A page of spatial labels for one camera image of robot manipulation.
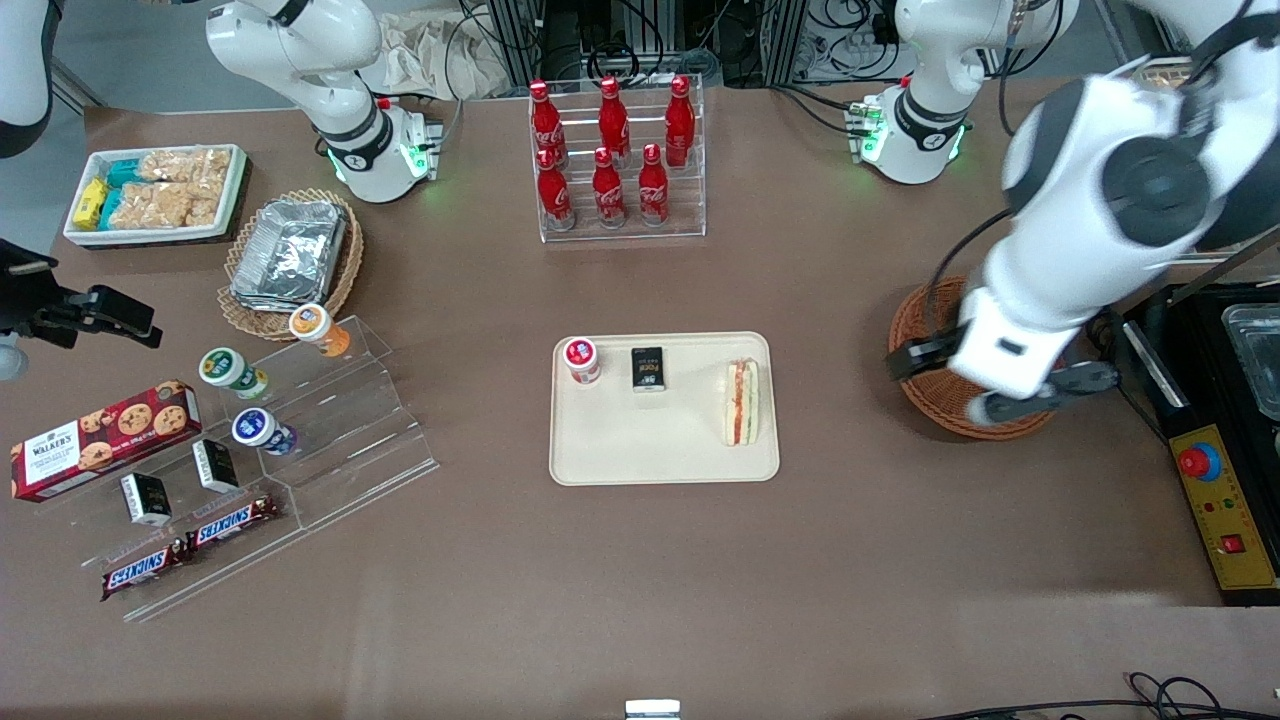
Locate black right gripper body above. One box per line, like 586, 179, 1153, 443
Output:
0, 238, 77, 337

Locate triangular sandwich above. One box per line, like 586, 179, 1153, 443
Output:
724, 359, 762, 448

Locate brown round wicker basket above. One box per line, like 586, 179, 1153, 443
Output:
887, 276, 1061, 442

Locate white rectangular snack tray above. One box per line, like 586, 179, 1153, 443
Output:
62, 144, 250, 249

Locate aluminium foil tray stack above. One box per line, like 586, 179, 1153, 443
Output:
230, 198, 350, 312

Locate light woven wicker basket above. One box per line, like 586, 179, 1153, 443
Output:
217, 188, 365, 343

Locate beige plastic serving tray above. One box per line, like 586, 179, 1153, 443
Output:
548, 331, 781, 488

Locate yellow snack packet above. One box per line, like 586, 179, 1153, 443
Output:
72, 178, 110, 230

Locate clear bagged rice crackers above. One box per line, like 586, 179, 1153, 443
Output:
108, 182, 223, 230
139, 148, 233, 187

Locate red Walkers cookie box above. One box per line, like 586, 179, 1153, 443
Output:
10, 380, 204, 504

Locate green lid yogurt cup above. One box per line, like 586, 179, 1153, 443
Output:
198, 347, 270, 402

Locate blue lid yogurt cup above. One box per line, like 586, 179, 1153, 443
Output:
232, 408, 299, 458

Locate black equipment cart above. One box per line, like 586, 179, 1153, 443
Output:
1100, 280, 1280, 608

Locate orange lid yogurt cup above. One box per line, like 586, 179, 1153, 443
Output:
289, 303, 353, 360

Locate Snickers chocolate bar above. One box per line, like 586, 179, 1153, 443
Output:
100, 540, 192, 602
185, 493, 282, 552

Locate clear plastic container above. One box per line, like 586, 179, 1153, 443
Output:
1221, 304, 1280, 422

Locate clear acrylic stepped stand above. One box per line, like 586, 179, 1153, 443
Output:
40, 315, 442, 624

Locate yellow emergency stop control box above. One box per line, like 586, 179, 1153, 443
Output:
1167, 424, 1280, 592

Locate red Coca-Cola bottle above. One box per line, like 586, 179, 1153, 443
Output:
638, 144, 670, 227
598, 77, 632, 163
664, 75, 697, 168
592, 147, 628, 230
537, 148, 577, 232
529, 80, 567, 163

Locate clear acrylic bottle rack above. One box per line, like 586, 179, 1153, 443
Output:
528, 75, 708, 244

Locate red lid yogurt cup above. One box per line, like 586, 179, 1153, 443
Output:
563, 337, 603, 387

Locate crumpled beige cloth bag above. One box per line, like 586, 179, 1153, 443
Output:
365, 10, 512, 100

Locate grey left wrist camera bar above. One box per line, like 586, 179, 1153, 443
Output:
966, 360, 1121, 428

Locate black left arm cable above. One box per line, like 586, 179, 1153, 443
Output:
924, 208, 1013, 337

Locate white wire snack rack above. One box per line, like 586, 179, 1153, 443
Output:
1132, 55, 1197, 85

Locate black floor cable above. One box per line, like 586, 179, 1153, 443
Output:
920, 672, 1280, 720

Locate aluminium frame with cables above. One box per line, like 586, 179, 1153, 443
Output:
480, 0, 901, 88

